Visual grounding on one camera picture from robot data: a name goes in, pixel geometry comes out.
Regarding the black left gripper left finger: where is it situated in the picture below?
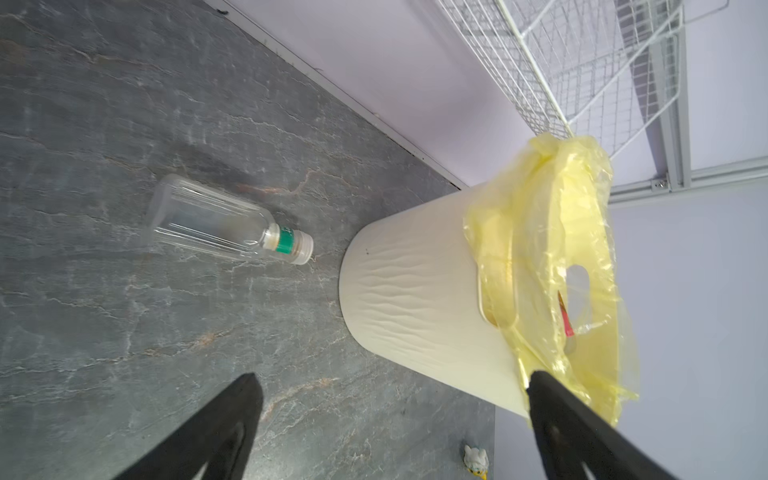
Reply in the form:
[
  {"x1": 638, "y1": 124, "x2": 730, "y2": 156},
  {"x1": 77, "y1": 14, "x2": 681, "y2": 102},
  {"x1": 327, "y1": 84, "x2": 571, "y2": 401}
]
[{"x1": 117, "y1": 373, "x2": 264, "y2": 479}]

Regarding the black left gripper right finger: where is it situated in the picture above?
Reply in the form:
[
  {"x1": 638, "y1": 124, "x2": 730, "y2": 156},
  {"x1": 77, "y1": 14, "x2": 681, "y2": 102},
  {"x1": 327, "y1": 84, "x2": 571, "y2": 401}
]
[{"x1": 527, "y1": 371, "x2": 673, "y2": 479}]

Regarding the clear bottle green cap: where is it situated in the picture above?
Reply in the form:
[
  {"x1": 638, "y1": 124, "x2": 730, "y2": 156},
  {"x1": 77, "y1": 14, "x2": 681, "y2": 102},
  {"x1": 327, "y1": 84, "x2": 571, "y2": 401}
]
[{"x1": 146, "y1": 174, "x2": 314, "y2": 265}]

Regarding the small bottle blue red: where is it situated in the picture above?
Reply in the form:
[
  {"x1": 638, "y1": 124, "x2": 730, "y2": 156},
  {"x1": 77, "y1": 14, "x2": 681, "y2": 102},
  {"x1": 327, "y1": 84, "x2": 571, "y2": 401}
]
[{"x1": 557, "y1": 292, "x2": 575, "y2": 339}]

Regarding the yellow bin liner bag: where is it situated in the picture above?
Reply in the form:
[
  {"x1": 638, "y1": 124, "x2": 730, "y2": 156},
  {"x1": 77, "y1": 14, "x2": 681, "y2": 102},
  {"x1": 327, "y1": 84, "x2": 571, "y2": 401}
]
[{"x1": 463, "y1": 133, "x2": 637, "y2": 424}]

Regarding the white ribbed trash bin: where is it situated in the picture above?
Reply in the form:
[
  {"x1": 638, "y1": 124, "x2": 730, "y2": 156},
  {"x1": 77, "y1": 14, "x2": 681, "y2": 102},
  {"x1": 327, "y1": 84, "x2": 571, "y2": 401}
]
[{"x1": 339, "y1": 187, "x2": 528, "y2": 417}]

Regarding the small yellow white toy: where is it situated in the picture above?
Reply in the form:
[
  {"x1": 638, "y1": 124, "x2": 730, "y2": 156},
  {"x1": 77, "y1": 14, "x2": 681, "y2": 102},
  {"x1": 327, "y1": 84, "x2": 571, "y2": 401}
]
[{"x1": 463, "y1": 445, "x2": 490, "y2": 480}]

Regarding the white wire shelf basket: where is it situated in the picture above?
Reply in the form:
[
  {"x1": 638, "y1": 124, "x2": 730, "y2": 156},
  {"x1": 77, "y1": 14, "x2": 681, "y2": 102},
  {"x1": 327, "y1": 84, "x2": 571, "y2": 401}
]
[{"x1": 434, "y1": 0, "x2": 730, "y2": 160}]

